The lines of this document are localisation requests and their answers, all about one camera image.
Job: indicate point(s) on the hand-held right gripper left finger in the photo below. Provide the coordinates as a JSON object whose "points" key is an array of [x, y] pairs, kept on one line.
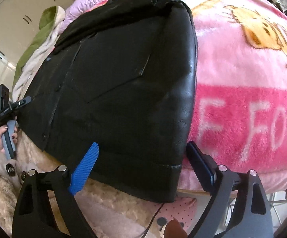
{"points": [[85, 168]]}

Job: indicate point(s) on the lilac duvet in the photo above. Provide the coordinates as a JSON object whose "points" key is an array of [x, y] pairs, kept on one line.
{"points": [[88, 5]]}

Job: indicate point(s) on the white metal rack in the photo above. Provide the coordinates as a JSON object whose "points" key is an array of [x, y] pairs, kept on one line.
{"points": [[279, 200]]}

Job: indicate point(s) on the white wardrobe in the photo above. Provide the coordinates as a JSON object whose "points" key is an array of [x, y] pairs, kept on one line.
{"points": [[22, 5]]}

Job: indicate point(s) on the black leather jacket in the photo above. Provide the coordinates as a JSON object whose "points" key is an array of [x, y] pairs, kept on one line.
{"points": [[123, 91]]}

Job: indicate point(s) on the pink printed blanket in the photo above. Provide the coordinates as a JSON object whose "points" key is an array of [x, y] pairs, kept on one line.
{"points": [[245, 79]]}

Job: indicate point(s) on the person's right hand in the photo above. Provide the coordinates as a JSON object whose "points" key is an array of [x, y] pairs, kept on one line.
{"points": [[174, 229]]}

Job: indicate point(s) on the pink dotted pajama pants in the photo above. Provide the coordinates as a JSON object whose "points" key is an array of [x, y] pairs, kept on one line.
{"points": [[180, 207]]}

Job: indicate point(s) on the green fleece blanket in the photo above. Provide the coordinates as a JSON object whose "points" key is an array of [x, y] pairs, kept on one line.
{"points": [[34, 44]]}

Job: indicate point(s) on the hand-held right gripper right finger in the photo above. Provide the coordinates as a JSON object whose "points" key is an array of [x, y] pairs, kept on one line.
{"points": [[199, 163]]}

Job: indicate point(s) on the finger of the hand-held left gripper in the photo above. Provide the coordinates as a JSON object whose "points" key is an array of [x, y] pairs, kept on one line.
{"points": [[20, 103]]}

